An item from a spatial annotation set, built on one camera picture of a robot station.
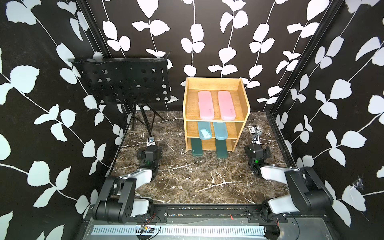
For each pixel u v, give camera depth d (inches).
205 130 33.8
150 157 27.1
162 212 28.9
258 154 27.6
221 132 34.0
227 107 30.8
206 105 30.7
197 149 37.3
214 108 30.5
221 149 37.4
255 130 42.3
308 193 17.5
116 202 16.7
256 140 30.7
